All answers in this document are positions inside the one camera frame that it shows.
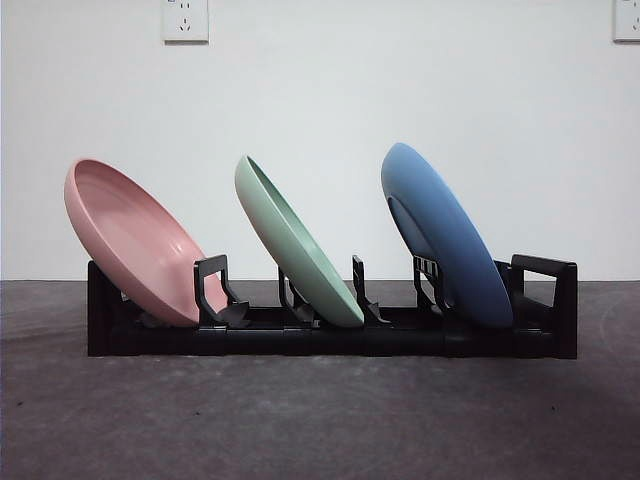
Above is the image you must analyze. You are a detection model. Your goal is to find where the blue round plate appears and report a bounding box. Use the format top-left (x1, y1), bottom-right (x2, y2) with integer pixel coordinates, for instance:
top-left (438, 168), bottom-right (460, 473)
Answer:
top-left (380, 142), bottom-right (515, 331)

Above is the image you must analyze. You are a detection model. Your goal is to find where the white wall socket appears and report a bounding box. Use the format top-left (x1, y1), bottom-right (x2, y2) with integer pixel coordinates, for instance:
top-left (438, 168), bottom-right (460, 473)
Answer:
top-left (162, 0), bottom-right (210, 44)
top-left (612, 0), bottom-right (640, 43)

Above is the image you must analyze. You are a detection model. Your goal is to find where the green round plate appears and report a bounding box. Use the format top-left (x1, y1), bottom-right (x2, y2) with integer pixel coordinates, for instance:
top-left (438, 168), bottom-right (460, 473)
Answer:
top-left (233, 154), bottom-right (365, 330)

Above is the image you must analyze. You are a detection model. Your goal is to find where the pink round plate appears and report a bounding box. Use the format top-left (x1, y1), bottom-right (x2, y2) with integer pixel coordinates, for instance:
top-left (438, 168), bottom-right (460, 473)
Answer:
top-left (63, 158), bottom-right (231, 327)

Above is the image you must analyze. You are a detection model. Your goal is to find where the black plastic plate rack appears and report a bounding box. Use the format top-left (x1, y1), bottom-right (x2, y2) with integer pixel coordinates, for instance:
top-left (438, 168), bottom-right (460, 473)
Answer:
top-left (87, 253), bottom-right (579, 360)

